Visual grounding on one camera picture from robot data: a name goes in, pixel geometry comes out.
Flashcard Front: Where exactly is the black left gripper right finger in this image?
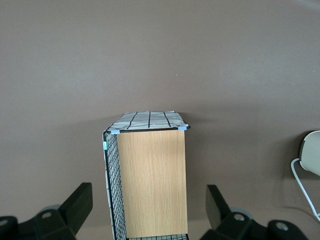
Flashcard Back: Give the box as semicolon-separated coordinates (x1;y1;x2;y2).
201;184;309;240

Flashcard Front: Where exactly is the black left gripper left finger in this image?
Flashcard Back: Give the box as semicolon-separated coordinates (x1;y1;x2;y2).
0;182;94;240

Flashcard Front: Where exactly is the white two-slot toaster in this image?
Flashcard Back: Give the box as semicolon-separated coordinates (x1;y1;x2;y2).
299;129;320;176

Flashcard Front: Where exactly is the brown table cover mat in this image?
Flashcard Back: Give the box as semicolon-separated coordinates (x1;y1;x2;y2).
0;0;320;240

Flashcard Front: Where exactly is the black wire grid basket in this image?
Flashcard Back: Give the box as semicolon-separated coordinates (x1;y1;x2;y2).
101;110;191;240

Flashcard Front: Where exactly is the white toaster power cable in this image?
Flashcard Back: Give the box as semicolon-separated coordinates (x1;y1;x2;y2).
290;157;320;223

